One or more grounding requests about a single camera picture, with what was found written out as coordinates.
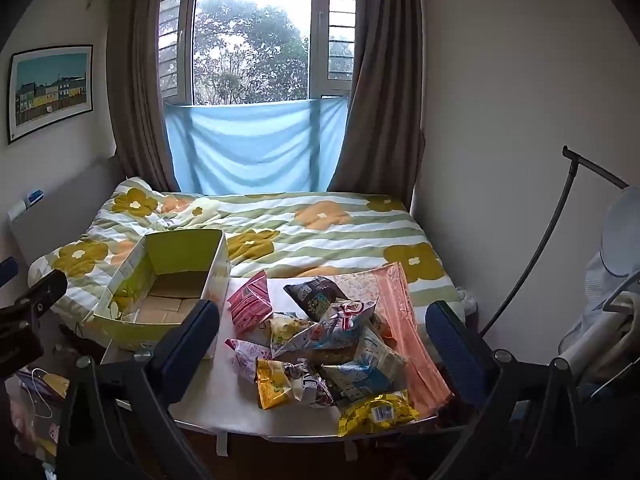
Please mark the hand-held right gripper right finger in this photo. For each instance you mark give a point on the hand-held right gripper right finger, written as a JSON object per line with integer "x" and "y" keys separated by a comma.
{"x": 450, "y": 347}

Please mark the white red snack packet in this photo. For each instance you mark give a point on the white red snack packet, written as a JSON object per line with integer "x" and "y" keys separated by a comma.
{"x": 350, "y": 314}

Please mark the purple white snack packet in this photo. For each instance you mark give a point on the purple white snack packet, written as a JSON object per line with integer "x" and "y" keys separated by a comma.
{"x": 242, "y": 355}

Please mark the pink snack packet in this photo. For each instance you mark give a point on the pink snack packet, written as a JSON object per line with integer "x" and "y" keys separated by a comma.
{"x": 250, "y": 302}

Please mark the black lamp pole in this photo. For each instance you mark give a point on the black lamp pole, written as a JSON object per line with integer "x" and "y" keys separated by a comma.
{"x": 547, "y": 220}

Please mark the white framed window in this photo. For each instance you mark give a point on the white framed window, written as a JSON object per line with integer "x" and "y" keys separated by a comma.
{"x": 250, "y": 40}

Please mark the blue white snack packet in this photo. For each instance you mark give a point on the blue white snack packet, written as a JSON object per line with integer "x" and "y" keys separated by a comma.
{"x": 355, "y": 381}

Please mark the pale green snack packet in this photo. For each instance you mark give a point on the pale green snack packet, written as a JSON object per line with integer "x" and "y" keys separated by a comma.
{"x": 381, "y": 352}

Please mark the yellow bag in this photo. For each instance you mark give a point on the yellow bag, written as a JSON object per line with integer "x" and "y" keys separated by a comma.
{"x": 52, "y": 385}

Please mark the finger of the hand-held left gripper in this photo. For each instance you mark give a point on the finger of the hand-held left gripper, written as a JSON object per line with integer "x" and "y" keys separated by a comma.
{"x": 45, "y": 287}
{"x": 7, "y": 266}

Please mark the yellow-green cardboard box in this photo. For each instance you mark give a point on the yellow-green cardboard box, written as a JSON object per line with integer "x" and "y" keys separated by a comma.
{"x": 167, "y": 255}

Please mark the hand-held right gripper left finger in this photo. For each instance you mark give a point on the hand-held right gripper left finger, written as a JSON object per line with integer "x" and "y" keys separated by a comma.
{"x": 192, "y": 332}

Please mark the framed wall poster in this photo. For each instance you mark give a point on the framed wall poster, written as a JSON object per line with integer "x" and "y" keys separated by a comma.
{"x": 50, "y": 90}

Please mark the light blue cloth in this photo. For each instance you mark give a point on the light blue cloth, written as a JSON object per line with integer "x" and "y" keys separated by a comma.
{"x": 255, "y": 145}

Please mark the brown curtain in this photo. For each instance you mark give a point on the brown curtain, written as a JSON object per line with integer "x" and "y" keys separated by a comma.
{"x": 137, "y": 85}
{"x": 385, "y": 100}

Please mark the grey headboard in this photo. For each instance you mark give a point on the grey headboard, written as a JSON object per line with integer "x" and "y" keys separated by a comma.
{"x": 65, "y": 200}

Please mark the dark blue snack packet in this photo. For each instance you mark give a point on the dark blue snack packet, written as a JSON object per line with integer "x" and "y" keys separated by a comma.
{"x": 315, "y": 296}

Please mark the bright yellow snack packet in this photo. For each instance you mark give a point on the bright yellow snack packet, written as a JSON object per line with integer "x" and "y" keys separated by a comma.
{"x": 377, "y": 412}

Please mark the yellow black snack packet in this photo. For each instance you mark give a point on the yellow black snack packet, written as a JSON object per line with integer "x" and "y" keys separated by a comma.
{"x": 285, "y": 384}

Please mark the pink striped plastic bag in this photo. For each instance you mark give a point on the pink striped plastic bag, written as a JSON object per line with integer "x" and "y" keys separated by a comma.
{"x": 412, "y": 340}

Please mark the white crumpled cloth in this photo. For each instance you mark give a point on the white crumpled cloth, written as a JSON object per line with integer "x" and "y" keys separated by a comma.
{"x": 467, "y": 300}

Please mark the floral striped blanket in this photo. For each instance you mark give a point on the floral striped blanket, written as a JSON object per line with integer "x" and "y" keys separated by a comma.
{"x": 320, "y": 230}

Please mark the white round panel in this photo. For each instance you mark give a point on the white round panel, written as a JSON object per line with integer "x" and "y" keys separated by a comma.
{"x": 622, "y": 230}

